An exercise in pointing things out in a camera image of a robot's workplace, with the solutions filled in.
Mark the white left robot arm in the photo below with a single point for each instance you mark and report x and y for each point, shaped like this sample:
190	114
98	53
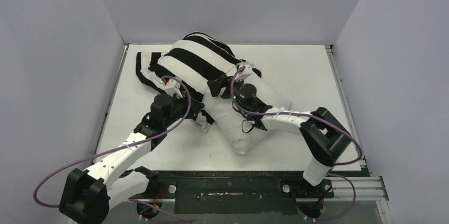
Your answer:
112	170

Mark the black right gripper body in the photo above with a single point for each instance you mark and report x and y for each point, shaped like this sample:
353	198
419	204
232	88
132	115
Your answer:
217	85

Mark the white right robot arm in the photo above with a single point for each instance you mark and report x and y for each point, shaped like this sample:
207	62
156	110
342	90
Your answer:
325	137

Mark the black white striped pillowcase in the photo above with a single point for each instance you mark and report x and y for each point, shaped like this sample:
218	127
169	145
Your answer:
196	59

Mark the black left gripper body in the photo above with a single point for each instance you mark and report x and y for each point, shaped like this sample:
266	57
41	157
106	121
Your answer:
180	106

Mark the black metal base rail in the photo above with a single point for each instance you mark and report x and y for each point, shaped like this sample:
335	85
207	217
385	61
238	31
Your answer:
220	192

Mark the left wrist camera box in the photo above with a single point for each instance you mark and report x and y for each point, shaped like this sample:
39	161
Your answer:
171	83

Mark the white pillow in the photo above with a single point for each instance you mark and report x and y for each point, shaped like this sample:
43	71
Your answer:
232	124

